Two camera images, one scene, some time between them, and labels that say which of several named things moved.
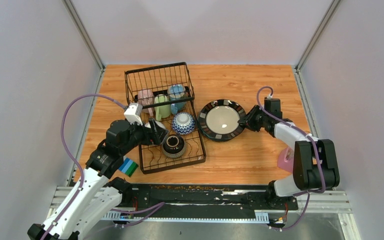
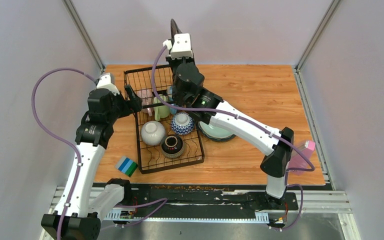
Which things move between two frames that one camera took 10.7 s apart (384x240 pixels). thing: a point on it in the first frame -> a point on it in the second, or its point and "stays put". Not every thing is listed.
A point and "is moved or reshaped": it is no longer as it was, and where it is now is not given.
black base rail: [205, 198] stays put
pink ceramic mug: [146, 97] stays put
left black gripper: [153, 135] -> [135, 105]
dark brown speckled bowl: [173, 146] stays put
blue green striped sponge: [128, 167] stays put
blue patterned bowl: [183, 123] stays put
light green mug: [163, 111] stays put
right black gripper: [247, 121] -> [173, 62]
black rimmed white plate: [218, 120] is moved or reshaped
